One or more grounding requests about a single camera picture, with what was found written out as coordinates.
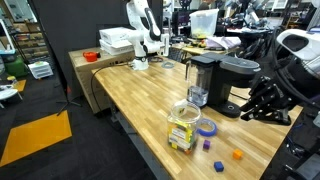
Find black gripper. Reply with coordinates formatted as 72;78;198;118
239;75;295;126

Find orange cube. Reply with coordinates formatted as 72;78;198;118
232;149;244;160

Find blue cube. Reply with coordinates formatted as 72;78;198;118
213;161;225;173

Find black Keurig coffee maker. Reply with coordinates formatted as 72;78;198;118
184;52;262;119

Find black office chair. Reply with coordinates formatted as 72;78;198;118
234;36;268;63

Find blue tape roll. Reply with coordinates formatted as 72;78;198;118
197;118;218;138

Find white crumpled cloth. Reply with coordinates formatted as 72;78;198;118
204;35;242;51

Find cluttered wooden desk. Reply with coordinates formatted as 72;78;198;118
171;41;241;63

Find dark grey equipment case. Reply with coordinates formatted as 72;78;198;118
276;153;320;180

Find clear plastic jar with blocks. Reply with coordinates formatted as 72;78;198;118
166;101;203;155

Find clear plastic storage bin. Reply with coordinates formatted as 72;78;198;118
188;8;220;40

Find grey tape roll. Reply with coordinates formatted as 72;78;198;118
161;61;176;70

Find red plastic object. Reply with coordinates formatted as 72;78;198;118
82;50;102;63

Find large brown cardboard box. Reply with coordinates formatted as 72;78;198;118
68;47;136;115

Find black tripod stand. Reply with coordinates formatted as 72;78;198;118
54;84;83;118

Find black partition panel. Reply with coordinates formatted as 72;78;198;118
28;0;164;101

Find white drawer organizer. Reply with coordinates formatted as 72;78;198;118
27;61;54;80

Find large orange floor mat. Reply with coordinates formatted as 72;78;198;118
0;110;73;168

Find storage shelf with boxes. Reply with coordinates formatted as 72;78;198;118
9;21;51;66

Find small orange floor mat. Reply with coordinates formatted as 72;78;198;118
13;79;28;94

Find green bin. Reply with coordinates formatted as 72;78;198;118
3;54;29;79

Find small white round table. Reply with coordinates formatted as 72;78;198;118
0;84;24;109

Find white framed board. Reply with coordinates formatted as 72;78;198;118
0;19;16;56

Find black coffee maker power cable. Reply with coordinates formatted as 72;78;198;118
229;92;254;101

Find black robot arm cables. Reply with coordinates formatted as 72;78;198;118
269;26;320;108

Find grey table frame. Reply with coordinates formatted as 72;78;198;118
109;104;171;180

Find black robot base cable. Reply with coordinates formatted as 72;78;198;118
90;62;134;113

